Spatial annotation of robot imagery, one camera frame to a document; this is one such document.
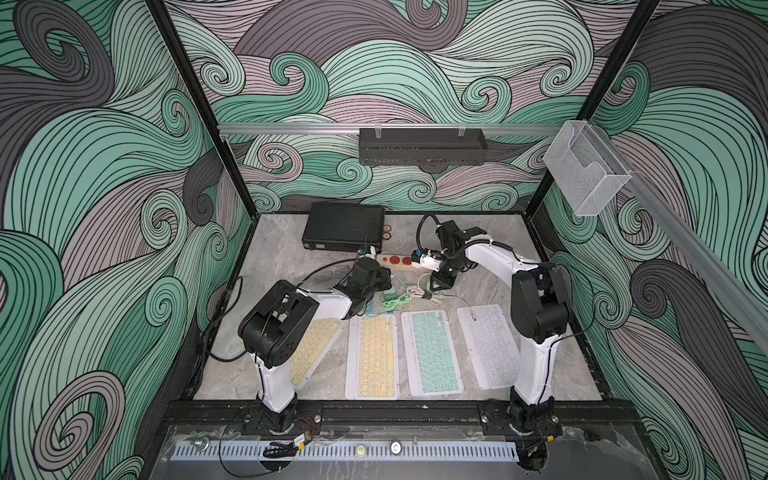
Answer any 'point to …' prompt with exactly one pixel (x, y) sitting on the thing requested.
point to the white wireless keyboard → (488, 341)
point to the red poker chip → (386, 236)
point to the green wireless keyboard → (433, 367)
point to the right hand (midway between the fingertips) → (434, 282)
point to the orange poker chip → (387, 228)
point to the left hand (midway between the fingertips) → (390, 268)
